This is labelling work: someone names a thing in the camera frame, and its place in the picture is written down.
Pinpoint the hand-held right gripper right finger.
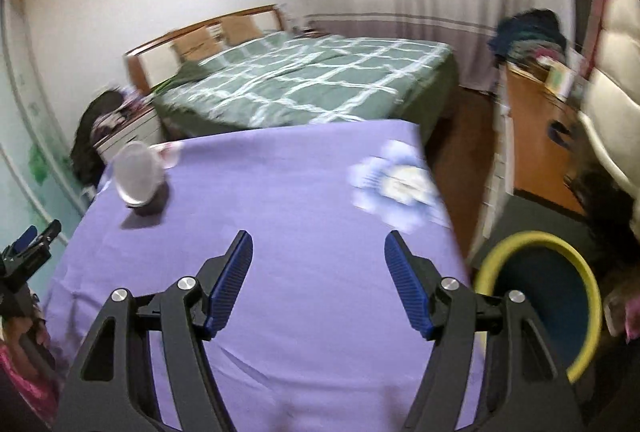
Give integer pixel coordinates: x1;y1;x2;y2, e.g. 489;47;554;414
384;231;586;432

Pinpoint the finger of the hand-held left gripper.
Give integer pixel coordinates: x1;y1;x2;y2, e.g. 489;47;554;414
27;219;63;259
2;225;40;263

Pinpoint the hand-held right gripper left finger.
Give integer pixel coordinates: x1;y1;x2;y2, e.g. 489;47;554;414
59;229;254;432

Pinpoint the yellow rimmed trash bin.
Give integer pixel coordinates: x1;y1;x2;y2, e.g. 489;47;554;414
472;231;602;383

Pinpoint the person's pink floral clothing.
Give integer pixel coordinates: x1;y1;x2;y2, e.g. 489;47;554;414
0;342;58;430

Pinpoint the clear plastic cup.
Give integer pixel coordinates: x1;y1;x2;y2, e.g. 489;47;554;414
112;142;170;216

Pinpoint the purple floral tablecloth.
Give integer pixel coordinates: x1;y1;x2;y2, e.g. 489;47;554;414
42;119;488;432

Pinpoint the white nightstand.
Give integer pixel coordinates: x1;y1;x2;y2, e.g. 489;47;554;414
95;105;163;158

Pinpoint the orange wooden desk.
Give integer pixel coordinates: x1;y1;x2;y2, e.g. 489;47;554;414
500;62;591;213

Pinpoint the wooden bed headboard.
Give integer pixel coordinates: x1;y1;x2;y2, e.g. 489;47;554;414
124;4;291;96

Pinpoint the pink floral cloth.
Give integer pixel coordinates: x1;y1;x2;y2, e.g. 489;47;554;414
602;282;640;340

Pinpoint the green plaid bed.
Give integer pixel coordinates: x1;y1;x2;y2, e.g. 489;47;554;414
152;31;460;140

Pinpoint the cream tufted padded chair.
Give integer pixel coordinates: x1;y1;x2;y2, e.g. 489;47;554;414
575;0;640;233

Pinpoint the pile of dark clothes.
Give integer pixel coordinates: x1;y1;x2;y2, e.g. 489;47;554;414
487;9;568;63

